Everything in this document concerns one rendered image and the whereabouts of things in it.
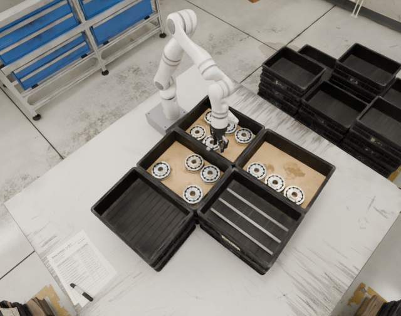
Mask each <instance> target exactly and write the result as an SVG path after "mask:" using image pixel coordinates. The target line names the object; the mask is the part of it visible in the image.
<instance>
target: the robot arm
mask: <svg viewBox="0 0 401 316"><path fill-rule="evenodd" d="M167 27H168V29H169V31H170V33H171V35H172V36H173V38H172V39H171V40H170V41H169V42H168V43H167V44H166V45H165V48H164V51H163V53H162V58H161V61H160V65H159V69H158V71H157V74H156V76H155V77H154V85H155V87H156V88H157V89H158V90H160V97H161V100H162V108H163V111H164V114H165V117H166V118H167V119H169V120H174V119H176V118H178V117H179V115H180V111H179V104H178V100H177V94H176V91H177V84H176V78H175V75H174V72H175V70H176V69H177V67H178V66H179V64H180V62H181V60H182V57H183V54H184V52H186V53H187V54H188V55H189V56H190V58H191V59H192V61H193V62H194V63H195V65H196V67H197V68H198V70H199V71H200V73H201V75H202V77H203V78H204V79H205V80H214V81H215V83H213V84H211V85H210V86H209V88H208V91H207V92H208V96H209V99H210V101H211V106H212V115H211V124H210V125H209V127H210V135H211V136H212V139H213V145H217V143H218V144H219V153H223V152H224V149H226V148H227V146H228V143H229V140H228V139H227V140H226V138H225V137H226V136H225V133H226V131H227V126H228V123H231V124H234V125H237V124H238V119H237V118H236V117H235V116H234V115H233V114H232V113H231V112H230V111H229V110H228V109H229V105H228V102H227V101H226V100H223V98H226V97H228V96H230V95H232V94H233V92H234V85H233V83H232V81H231V80H230V79H229V78H228V77H227V76H226V75H225V74H224V73H223V72H222V71H221V70H220V69H218V67H217V65H216V64H215V62H214V60H213V59H212V57H211V55H210V54H208V52H207V51H206V50H204V49H203V48H201V47H200V46H198V45H196V44H195V43H194V42H193V41H191V40H190V39H191V37H192V35H193V34H194V32H195V30H196V27H197V17H196V15H195V12H193V11H192V10H190V9H185V10H181V11H177V12H174V13H171V14H169V15H168V17H167ZM212 132H213V133H212ZM220 140H221V141H220ZM221 144H222V145H221Z"/></svg>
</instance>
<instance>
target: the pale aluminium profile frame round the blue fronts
mask: <svg viewBox="0 0 401 316"><path fill-rule="evenodd" d="M134 1H136V0H123V1H120V2H119V3H117V4H116V5H114V6H112V7H110V8H108V9H106V10H105V11H103V12H101V13H100V14H97V15H96V16H94V17H92V18H90V19H89V20H87V21H86V20H85V17H84V13H83V11H82V10H81V8H80V6H79V1H78V0H71V2H70V4H71V7H72V6H73V7H74V9H75V11H76V13H75V16H76V18H77V19H78V18H79V20H80V23H81V24H80V25H78V26H76V27H75V28H73V29H71V30H69V31H67V32H65V33H64V34H62V35H60V36H58V37H57V38H55V39H53V40H51V41H49V42H47V43H46V44H44V45H43V46H40V47H39V48H37V49H35V50H33V51H32V52H30V53H28V54H27V55H24V56H23V57H21V58H20V59H18V60H16V61H14V62H12V63H10V64H9V65H7V66H5V67H4V68H1V69H0V80H1V81H2V82H3V87H7V88H8V89H9V90H10V91H11V92H12V93H13V95H14V96H15V97H16V98H17V99H18V100H19V101H20V102H21V103H22V104H23V105H24V106H25V108H26V109H27V110H28V111H29V112H30V114H31V115H32V116H33V120H34V121H37V120H39V119H40V118H41V116H40V114H37V113H36V112H35V110H36V109H38V108H40V107H41V106H43V105H44V104H46V103H48V102H49V101H50V100H52V99H54V98H55V97H57V96H58V95H60V94H61V93H63V92H65V91H66V90H67V89H69V88H71V87H72V86H74V85H76V84H77V83H79V82H80V81H82V80H83V79H85V78H86V77H88V76H90V75H91V74H92V73H94V72H96V71H97V70H99V69H101V70H102V75H103V76H106V75H108V74H109V71H108V70H107V69H106V68H105V65H107V64H108V63H110V62H111V61H113V60H114V59H116V58H118V57H119V56H121V55H122V54H124V53H126V52H127V51H128V50H130V49H132V48H133V47H135V46H137V45H138V44H140V43H141V42H143V41H144V40H146V39H147V38H149V37H151V36H152V35H153V34H155V33H157V32H158V31H160V33H161V34H160V35H159V36H160V37H161V38H164V37H166V34H165V33H164V26H163V21H162V15H161V10H160V4H159V0H152V1H151V4H153V3H154V4H155V7H153V6H152V11H153V14H151V15H150V16H147V17H145V18H144V19H143V20H141V21H139V22H138V23H136V24H134V25H133V26H131V27H129V28H128V29H126V30H125V31H123V32H121V33H120V34H118V35H116V36H115V37H113V38H112V39H110V40H107V41H106V42H104V43H103V44H102V45H100V46H98V47H96V44H95V41H94V37H93V35H91V32H90V29H89V28H90V26H92V25H94V24H95V23H97V22H99V21H101V20H102V19H104V18H106V17H107V16H109V15H111V14H113V13H115V12H116V11H118V10H120V9H121V8H123V7H125V6H127V5H128V4H130V3H132V2H134ZM155 18H157V21H156V20H154V19H155ZM149 22H150V23H152V24H153V25H155V26H156V27H155V28H153V29H151V30H150V31H148V32H147V33H145V34H144V35H142V36H141V37H139V38H137V39H136V40H134V41H133V42H131V43H129V44H128V45H126V46H124V47H123V48H122V49H120V50H118V51H117V52H115V53H114V54H112V55H110V56H109V57H107V58H105V59H102V58H101V54H102V51H103V50H105V49H107V48H108V47H110V46H111V45H113V44H115V43H116V42H118V41H120V40H121V39H123V38H124V37H126V36H128V35H129V34H131V33H133V32H134V31H136V30H137V29H139V28H141V27H142V26H144V25H145V24H147V23H149ZM81 31H83V32H85V34H86V37H87V39H86V40H87V42H88V45H89V47H90V49H91V51H89V52H87V53H86V54H84V55H83V56H81V57H80V58H79V59H77V60H75V61H74V62H72V63H70V64H69V65H67V66H65V67H64V68H62V69H60V70H59V71H57V72H56V73H54V74H52V75H51V76H49V77H48V78H45V79H44V80H42V81H41V82H39V83H37V84H35V85H33V86H32V87H31V88H29V89H27V90H26V91H24V92H23V93H21V94H20V93H19V92H18V91H17V90H16V88H15V87H14V86H15V85H17V84H18V81H17V80H16V81H14V82H12V83H11V82H10V81H9V80H8V79H7V77H6V76H8V75H9V74H11V72H12V71H13V70H15V69H17V68H19V67H20V66H22V65H24V64H25V63H27V62H29V61H31V60H32V59H34V58H36V57H37V56H39V55H41V54H43V53H44V52H46V51H48V50H50V49H52V48H53V47H55V46H57V45H59V44H60V43H62V42H64V41H66V40H67V39H69V38H71V37H72V36H74V35H76V34H78V33H80V32H81ZM89 59H92V60H93V61H94V62H95V63H96V64H95V66H93V67H91V68H90V69H88V70H87V71H85V72H83V73H82V74H81V75H78V76H77V77H76V78H74V79H72V80H71V81H69V82H68V83H66V84H64V85H63V86H61V87H59V88H58V89H56V90H55V91H53V92H52V93H50V94H49V95H47V96H45V97H44V98H42V99H41V100H39V101H37V102H36V103H33V104H32V103H27V100H28V97H29V96H30V95H32V94H34V93H35V92H37V91H38V90H40V89H42V88H43V87H45V86H46V85H48V84H50V83H51V82H53V81H55V80H56V79H58V78H59V77H61V76H63V75H64V74H66V73H68V72H69V71H71V70H72V69H74V68H76V67H77V66H79V65H81V64H82V63H84V62H85V61H87V60H89ZM0 61H1V60H0Z"/></svg>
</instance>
